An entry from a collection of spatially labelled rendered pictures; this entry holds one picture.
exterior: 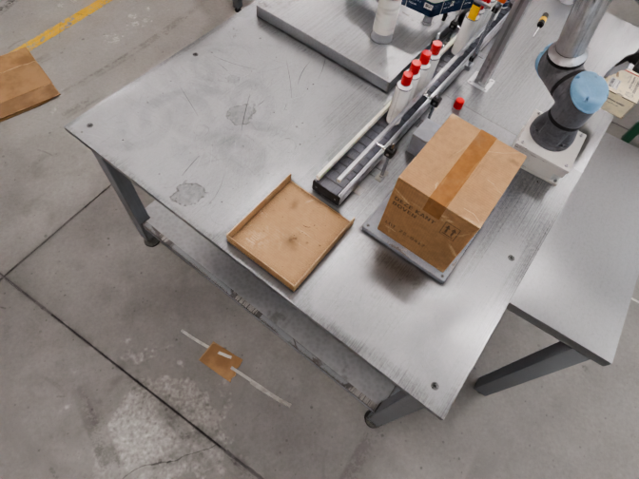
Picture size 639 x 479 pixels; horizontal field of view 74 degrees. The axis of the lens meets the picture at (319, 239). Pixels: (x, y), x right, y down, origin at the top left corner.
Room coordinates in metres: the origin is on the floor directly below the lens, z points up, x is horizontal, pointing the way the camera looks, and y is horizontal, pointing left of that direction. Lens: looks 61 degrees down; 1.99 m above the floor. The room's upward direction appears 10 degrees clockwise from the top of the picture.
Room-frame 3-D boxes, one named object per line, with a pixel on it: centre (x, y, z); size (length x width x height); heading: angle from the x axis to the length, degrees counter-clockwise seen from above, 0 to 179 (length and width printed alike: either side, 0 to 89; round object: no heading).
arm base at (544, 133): (1.17, -0.73, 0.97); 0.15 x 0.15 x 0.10
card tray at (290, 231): (0.64, 0.09, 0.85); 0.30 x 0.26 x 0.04; 152
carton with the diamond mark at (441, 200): (0.77, -0.35, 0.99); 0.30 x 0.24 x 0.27; 152
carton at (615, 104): (1.38, -0.97, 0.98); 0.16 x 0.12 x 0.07; 154
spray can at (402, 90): (1.14, -0.18, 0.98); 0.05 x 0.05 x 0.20
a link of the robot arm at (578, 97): (1.17, -0.73, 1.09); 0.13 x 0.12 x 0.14; 23
